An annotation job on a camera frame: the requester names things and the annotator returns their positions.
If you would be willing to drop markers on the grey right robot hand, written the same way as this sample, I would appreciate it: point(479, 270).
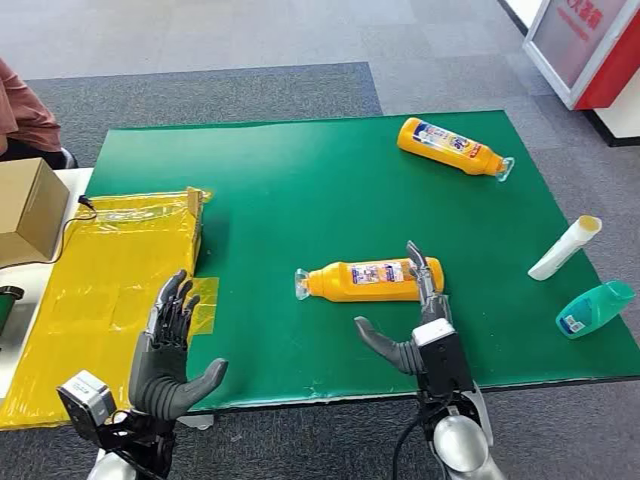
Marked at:
point(426, 285)

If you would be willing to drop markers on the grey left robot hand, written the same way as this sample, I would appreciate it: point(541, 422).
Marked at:
point(157, 378)

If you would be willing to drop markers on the orange bottle with clear cap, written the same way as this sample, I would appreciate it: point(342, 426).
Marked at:
point(450, 146)
point(340, 281)

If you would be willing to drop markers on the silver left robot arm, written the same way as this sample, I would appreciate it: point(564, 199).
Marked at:
point(120, 464)

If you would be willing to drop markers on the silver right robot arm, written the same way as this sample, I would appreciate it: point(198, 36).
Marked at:
point(463, 444)

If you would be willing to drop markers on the white bottle with yellow end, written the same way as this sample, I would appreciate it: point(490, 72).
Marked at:
point(562, 248)

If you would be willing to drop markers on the teal bottle with label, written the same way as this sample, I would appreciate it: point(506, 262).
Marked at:
point(592, 310)

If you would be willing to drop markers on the yellow plastic sheet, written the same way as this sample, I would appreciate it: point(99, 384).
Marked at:
point(90, 291)

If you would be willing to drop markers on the green table mat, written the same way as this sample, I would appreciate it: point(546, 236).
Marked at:
point(324, 199)

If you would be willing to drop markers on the dark green round object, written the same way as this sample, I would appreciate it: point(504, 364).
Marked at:
point(7, 306)

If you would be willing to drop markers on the brown cardboard box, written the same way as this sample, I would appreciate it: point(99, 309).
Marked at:
point(27, 205)

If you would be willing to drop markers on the white platform with black edge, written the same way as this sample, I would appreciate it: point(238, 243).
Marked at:
point(620, 112)

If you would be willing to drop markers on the person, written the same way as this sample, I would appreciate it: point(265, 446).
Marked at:
point(25, 119)

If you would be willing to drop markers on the red and white sign stand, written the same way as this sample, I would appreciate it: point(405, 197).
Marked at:
point(575, 40)

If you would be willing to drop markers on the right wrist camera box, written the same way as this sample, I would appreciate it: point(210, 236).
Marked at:
point(442, 361)

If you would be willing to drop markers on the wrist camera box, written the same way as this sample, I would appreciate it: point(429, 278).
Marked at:
point(442, 361)
point(84, 401)

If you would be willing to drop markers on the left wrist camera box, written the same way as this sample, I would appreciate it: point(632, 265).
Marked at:
point(84, 401)

